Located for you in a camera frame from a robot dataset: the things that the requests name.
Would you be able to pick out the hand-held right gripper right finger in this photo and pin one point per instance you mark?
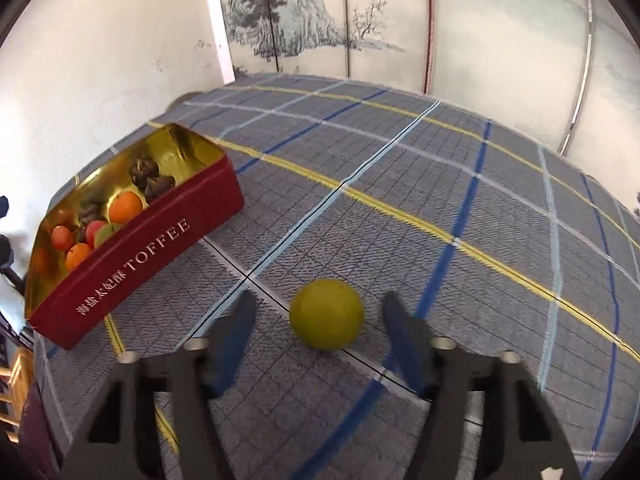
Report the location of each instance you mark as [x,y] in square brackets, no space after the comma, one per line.
[405,345]

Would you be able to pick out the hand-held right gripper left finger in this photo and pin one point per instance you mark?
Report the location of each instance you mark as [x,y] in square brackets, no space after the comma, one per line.
[235,340]

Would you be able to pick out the green round fruit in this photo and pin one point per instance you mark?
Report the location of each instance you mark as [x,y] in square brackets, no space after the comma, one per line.
[326,315]
[109,235]

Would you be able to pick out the red and gold tin box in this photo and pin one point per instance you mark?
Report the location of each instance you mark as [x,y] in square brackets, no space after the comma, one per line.
[150,255]

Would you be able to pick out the large orange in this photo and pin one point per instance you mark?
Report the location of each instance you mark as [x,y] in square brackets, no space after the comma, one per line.
[125,207]

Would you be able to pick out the small orange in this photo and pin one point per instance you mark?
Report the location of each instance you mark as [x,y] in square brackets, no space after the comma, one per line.
[77,256]

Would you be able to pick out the red round fruit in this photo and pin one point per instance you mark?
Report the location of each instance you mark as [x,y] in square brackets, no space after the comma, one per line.
[92,231]

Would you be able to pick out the grey plaid tablecloth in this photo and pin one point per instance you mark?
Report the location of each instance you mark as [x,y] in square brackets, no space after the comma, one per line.
[450,185]

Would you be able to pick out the small red fruit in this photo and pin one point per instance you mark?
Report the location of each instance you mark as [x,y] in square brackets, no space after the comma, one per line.
[62,237]

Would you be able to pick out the dark red cloth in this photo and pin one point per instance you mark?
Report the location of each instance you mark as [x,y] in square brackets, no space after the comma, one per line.
[40,440]

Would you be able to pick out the wooden chair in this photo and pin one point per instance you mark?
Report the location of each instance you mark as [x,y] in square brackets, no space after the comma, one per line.
[15,375]

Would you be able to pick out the landscape painted folding screen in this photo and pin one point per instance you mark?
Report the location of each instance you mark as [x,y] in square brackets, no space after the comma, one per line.
[500,35]

